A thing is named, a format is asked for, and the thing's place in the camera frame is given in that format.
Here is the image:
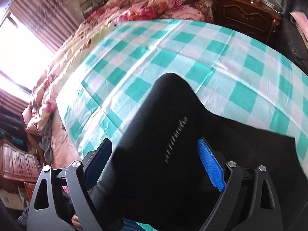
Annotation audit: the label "black sofa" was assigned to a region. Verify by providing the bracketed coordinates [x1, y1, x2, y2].
[280, 0, 308, 66]

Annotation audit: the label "grey cloth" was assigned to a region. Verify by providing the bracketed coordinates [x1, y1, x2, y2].
[39, 120, 55, 163]

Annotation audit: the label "pink cushion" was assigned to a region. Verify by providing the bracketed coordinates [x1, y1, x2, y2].
[290, 12, 308, 44]

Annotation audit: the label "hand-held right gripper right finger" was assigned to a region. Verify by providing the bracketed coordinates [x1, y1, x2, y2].
[197, 138, 283, 231]

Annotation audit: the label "white cable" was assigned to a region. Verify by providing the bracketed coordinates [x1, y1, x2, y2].
[264, 0, 285, 14]

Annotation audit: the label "green white checked bed sheet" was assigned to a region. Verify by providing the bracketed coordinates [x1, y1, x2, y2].
[56, 19, 308, 231]

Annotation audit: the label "pink floral quilt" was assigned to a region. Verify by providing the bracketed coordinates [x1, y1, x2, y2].
[23, 0, 214, 166]

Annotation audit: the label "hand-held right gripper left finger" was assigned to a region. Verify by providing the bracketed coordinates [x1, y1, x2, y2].
[25, 138, 123, 231]

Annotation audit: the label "black pants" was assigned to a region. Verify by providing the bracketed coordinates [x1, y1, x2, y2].
[89, 73, 296, 231]

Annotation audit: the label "reddish wooden dresser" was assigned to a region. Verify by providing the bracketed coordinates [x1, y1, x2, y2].
[0, 138, 42, 184]

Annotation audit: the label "dark wooden nightstand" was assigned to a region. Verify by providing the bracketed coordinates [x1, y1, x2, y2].
[192, 0, 282, 47]

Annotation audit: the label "bright window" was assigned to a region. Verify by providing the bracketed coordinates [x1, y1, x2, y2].
[0, 14, 56, 90]

